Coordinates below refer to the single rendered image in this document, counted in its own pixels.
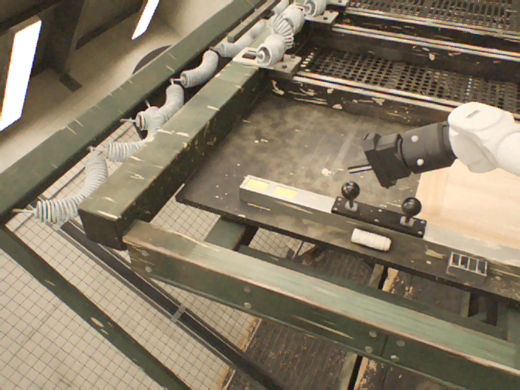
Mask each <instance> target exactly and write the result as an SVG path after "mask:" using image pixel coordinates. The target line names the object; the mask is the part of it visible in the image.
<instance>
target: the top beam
mask: <svg viewBox="0 0 520 390"><path fill-rule="evenodd" d="M270 26H271V24H270V25H269V26H268V27H267V28H266V29H265V30H264V31H263V32H261V33H260V34H259V35H258V36H257V37H256V38H255V39H254V40H253V41H252V42H251V43H250V44H249V45H248V46H246V47H248V48H254V49H258V47H259V46H260V45H261V44H263V43H265V40H266V39H267V37H268V36H270V35H271V34H272V32H271V29H270ZM310 27H311V20H306V19H305V22H304V24H303V27H302V28H301V30H300V31H299V32H298V33H296V34H295V35H293V36H292V37H293V39H294V40H293V44H292V48H290V49H287V50H286V51H285V52H284V54H285V55H294V54H295V53H296V51H297V50H298V49H299V48H300V47H301V46H302V45H303V44H304V43H305V42H306V40H307V39H308V38H309V37H310ZM268 77H269V69H268V68H264V67H257V66H252V65H247V64H243V63H236V62H233V60H232V61H231V62H230V63H229V64H228V65H227V66H226V67H225V68H224V69H223V70H222V71H220V72H219V73H218V74H217V75H216V76H215V77H214V78H213V79H212V80H211V81H210V82H209V83H208V84H206V85H205V86H204V87H203V88H202V89H201V90H200V91H199V92H198V93H197V94H196V95H195V96H194V97H192V98H191V99H190V100H189V101H188V102H187V103H186V104H185V105H184V106H183V107H182V108H181V109H180V110H178V112H177V113H175V115H174V116H173V117H171V119H170V120H168V122H167V123H165V124H164V125H163V126H162V127H161V128H160V129H159V130H158V131H157V132H156V133H155V134H154V135H152V136H151V137H150V138H149V139H148V140H147V141H146V142H145V143H144V144H143V145H142V146H141V147H140V148H139V149H137V150H136V151H135V152H134V153H133V154H132V155H131V156H130V157H129V158H128V159H127V160H126V161H125V162H123V163H122V164H121V165H120V166H119V167H118V168H117V169H116V170H115V171H114V172H113V173H112V174H111V175H110V176H109V177H108V178H107V179H106V180H105V181H104V182H103V183H102V184H101V185H100V186H99V187H97V188H96V189H95V190H94V191H93V192H92V193H91V194H90V195H89V196H88V197H87V198H86V199H85V200H83V201H82V202H81V203H80V204H79V205H78V206H77V208H78V210H77V211H78V214H79V216H80V220H81V223H82V225H83V228H84V231H85V234H86V236H87V239H88V240H90V241H93V242H96V243H98V244H100V245H104V246H106V247H109V248H113V249H115V250H117V251H126V250H127V246H126V243H124V242H123V240H122V237H123V236H122V233H123V232H124V231H125V230H126V229H127V227H128V226H129V225H130V224H131V223H132V222H133V221H134V220H135V219H137V220H140V221H144V222H147V223H150V222H151V221H152V220H153V218H154V217H155V216H156V215H157V214H158V213H159V212H160V211H161V210H162V208H163V207H164V206H165V205H166V204H167V202H168V201H169V200H170V199H171V198H172V196H173V195H174V194H175V193H176V192H177V190H178V189H179V188H180V187H181V186H182V185H183V184H184V183H185V182H186V180H187V179H188V178H189V177H190V175H191V174H192V173H193V172H194V171H195V169H196V168H197V167H198V166H199V165H200V164H201V163H202V162H203V160H204V159H205V158H206V157H207V156H208V154H209V153H210V152H211V151H212V150H213V148H214V147H215V146H216V145H217V144H218V143H219V141H220V140H222V138H223V137H224V136H225V135H226V134H227V132H228V131H229V130H230V129H231V127H232V126H233V125H234V124H235V123H236V121H237V120H238V119H239V118H240V117H241V116H242V115H243V114H244V113H245V111H246V110H247V109H248V108H249V107H250V105H251V104H252V103H253V102H254V101H255V99H256V98H257V97H258V96H259V95H260V93H262V92H263V91H264V89H265V88H266V87H267V86H268Z"/></svg>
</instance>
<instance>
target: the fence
mask: <svg viewBox="0 0 520 390"><path fill-rule="evenodd" d="M250 179H253V180H257V181H261V182H263V183H269V186H268V187H267V189H266V190H265V191H262V190H257V189H254V188H251V187H248V186H245V185H246V184H247V182H248V181H249V180H250ZM278 186H280V187H283V188H286V189H289V190H294V191H297V194H296V195H295V197H294V199H289V198H287V197H282V196H279V195H276V194H273V193H274V191H275V189H276V187H278ZM240 200H243V201H247V202H249V203H253V204H257V205H260V206H263V207H267V208H270V209H273V210H278V211H281V212H283V213H287V214H291V215H294V216H297V217H301V218H305V219H307V220H311V221H315V222H318V223H321V224H325V225H328V226H331V227H334V228H339V229H342V230H345V231H349V232H352V233H353V232H354V229H355V228H357V229H359V230H362V231H366V232H369V233H372V234H376V235H381V236H383V237H386V238H389V240H390V241H391V243H390V244H392V245H397V246H400V247H403V248H407V249H410V250H413V251H417V252H421V253H423V254H427V255H431V256H434V257H437V258H441V259H445V260H447V261H448V259H449V257H450V254H451V252H455V253H457V254H461V255H466V256H468V257H471V258H476V259H479V260H482V261H485V262H487V270H486V272H490V273H492V274H495V275H499V276H503V277H505V278H508V279H513V280H516V281H519V282H520V250H519V249H517V248H511V247H508V246H505V245H500V244H497V243H494V242H491V241H486V240H483V239H480V238H475V237H471V236H469V235H465V234H461V233H457V232H455V231H449V230H447V229H443V228H440V227H435V226H432V225H429V224H427V225H426V230H425V234H424V237H423V238H417V237H414V236H411V235H408V234H403V233H400V232H397V231H393V230H389V229H387V228H383V227H379V226H376V225H373V224H368V223H365V222H362V221H357V220H354V219H351V218H348V217H343V216H340V215H337V214H332V213H331V212H330V211H331V208H332V206H333V204H334V201H335V200H336V199H334V198H331V197H325V196H323V195H319V194H316V193H311V192H308V191H305V190H301V189H297V188H294V187H291V186H286V185H283V184H280V183H275V182H272V181H268V180H264V179H261V178H258V177H254V176H249V175H248V176H247V177H246V179H245V180H244V182H243V183H242V184H241V186H240Z"/></svg>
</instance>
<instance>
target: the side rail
mask: <svg viewBox="0 0 520 390"><path fill-rule="evenodd" d="M122 240H123V242H124V243H126V246H127V249H128V254H129V258H130V261H131V264H130V268H131V270H132V271H133V272H136V273H138V274H140V275H144V276H146V277H149V278H151V279H154V280H157V281H160V282H163V283H165V284H167V285H170V286H174V287H176V288H178V289H182V290H184V291H187V292H189V293H192V294H195V295H197V296H201V297H203V298H205V299H209V300H211V301H214V302H216V303H220V304H222V305H225V306H228V307H230V308H232V309H235V310H238V311H241V312H243V313H247V314H249V315H252V316H255V317H258V318H260V319H262V320H266V321H268V322H270V323H274V324H276V325H279V326H281V327H285V328H287V329H289V330H293V331H295V332H297V333H300V334H303V335H306V336H308V337H312V338H314V339H317V340H320V341H323V342H324V343H327V344H331V345H333V346H335V347H339V348H341V349H344V350H346V351H350V352H352V353H354V354H358V355H360V356H362V357H365V358H368V359H371V360H373V361H377V362H379V363H382V364H385V365H388V366H389V367H392V368H395V369H398V370H400V371H404V372H406V373H409V374H411V375H415V376H417V377H419V378H423V379H425V380H427V381H431V382H433V383H436V384H438V385H442V386H444V387H446V388H450V389H453V390H520V345H517V344H513V343H511V342H508V341H506V340H502V339H499V338H496V337H492V336H490V335H487V334H483V333H481V332H477V331H475V330H471V329H468V328H466V327H462V326H459V325H456V324H454V323H450V322H447V321H445V320H441V319H438V318H435V317H433V316H429V315H426V314H424V313H420V312H417V311H415V310H411V309H408V308H405V307H402V306H398V305H395V304H393V303H389V302H386V301H384V300H381V299H377V298H374V297H372V296H368V295H365V294H363V293H360V292H356V291H354V290H351V289H347V288H344V287H342V286H338V285H335V284H333V283H329V282H325V281H323V280H320V279H316V278H314V277H311V276H308V275H304V274H302V273H299V272H295V271H293V270H290V269H286V268H283V267H281V266H278V265H274V264H272V263H269V262H265V261H262V260H260V259H256V258H252V257H250V256H247V255H243V254H241V253H238V252H236V251H232V250H229V249H226V248H222V247H220V246H217V245H213V244H211V243H208V242H205V241H201V240H199V239H196V238H192V237H190V236H187V235H185V234H180V233H177V232H175V231H171V230H168V229H165V228H163V227H159V226H156V225H154V224H150V223H147V222H144V221H140V220H138V221H137V222H136V224H135V225H134V226H133V227H132V228H131V229H130V230H129V232H128V233H127V234H126V235H125V236H123V237H122Z"/></svg>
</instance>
